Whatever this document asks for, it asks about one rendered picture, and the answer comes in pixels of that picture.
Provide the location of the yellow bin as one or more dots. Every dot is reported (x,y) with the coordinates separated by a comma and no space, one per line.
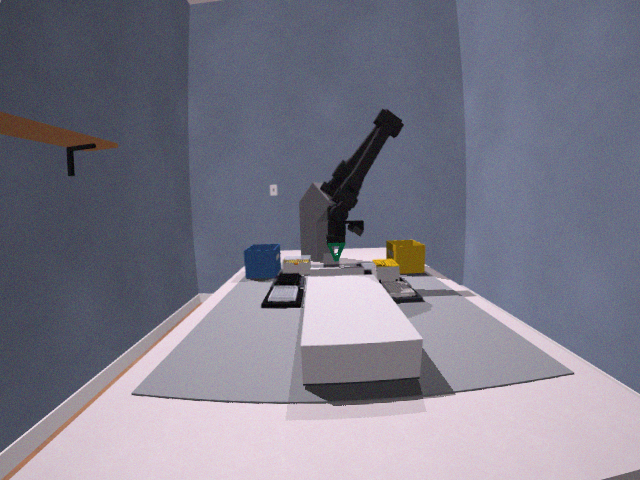
(408,254)

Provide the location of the blue bin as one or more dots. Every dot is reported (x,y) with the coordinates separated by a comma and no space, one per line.
(262,261)

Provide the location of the white assay plate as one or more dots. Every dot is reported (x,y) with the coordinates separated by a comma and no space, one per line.
(398,289)
(280,294)

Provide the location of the grey bench mat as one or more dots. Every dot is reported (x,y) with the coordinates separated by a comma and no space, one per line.
(240,352)

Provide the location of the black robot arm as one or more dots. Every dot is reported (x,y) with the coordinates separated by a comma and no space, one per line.
(377,137)

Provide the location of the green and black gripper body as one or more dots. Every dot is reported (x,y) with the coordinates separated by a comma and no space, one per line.
(331,235)

